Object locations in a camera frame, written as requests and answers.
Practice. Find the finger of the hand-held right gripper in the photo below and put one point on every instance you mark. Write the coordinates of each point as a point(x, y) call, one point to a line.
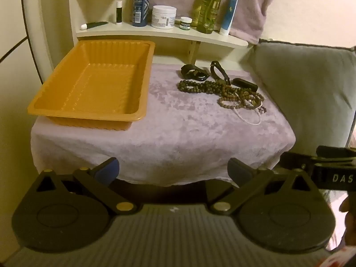
point(296, 161)
point(336, 153)

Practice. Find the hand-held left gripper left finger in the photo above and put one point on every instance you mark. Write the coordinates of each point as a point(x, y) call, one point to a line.
point(108, 169)

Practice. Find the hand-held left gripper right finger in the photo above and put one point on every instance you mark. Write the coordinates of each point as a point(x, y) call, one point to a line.
point(237, 169)

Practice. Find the orange plastic tray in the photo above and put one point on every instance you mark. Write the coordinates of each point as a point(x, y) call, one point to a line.
point(91, 86)

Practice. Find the person's right hand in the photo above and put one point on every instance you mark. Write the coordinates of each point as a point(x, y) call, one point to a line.
point(349, 204)

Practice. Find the lavender fluffy towel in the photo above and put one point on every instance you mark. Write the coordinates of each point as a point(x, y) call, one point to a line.
point(180, 139)

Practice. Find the grey cushion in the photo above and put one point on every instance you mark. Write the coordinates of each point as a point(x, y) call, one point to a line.
point(306, 83)

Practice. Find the black tube with white cap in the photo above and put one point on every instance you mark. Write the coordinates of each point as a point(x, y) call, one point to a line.
point(96, 25)

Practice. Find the cream wooden shelf unit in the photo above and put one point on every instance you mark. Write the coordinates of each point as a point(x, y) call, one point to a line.
point(167, 34)

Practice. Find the blue and white tube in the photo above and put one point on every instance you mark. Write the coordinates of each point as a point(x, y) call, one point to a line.
point(229, 16)

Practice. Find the white curved panel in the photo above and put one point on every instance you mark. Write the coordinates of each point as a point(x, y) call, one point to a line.
point(47, 27)

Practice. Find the small green-label jar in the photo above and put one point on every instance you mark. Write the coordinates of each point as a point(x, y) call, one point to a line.
point(185, 24)

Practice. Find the lip balm stick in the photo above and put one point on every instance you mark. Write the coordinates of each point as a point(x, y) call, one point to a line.
point(119, 12)

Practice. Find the green oil spray bottle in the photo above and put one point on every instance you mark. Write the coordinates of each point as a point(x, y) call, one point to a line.
point(208, 11)

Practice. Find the white cream jar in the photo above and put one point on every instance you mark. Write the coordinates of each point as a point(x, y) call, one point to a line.
point(164, 16)

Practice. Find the blue spray bottle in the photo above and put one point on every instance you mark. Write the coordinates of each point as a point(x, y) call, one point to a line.
point(140, 8)

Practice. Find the hanging pink towel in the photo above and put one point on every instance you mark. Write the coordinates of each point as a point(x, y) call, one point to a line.
point(244, 2)

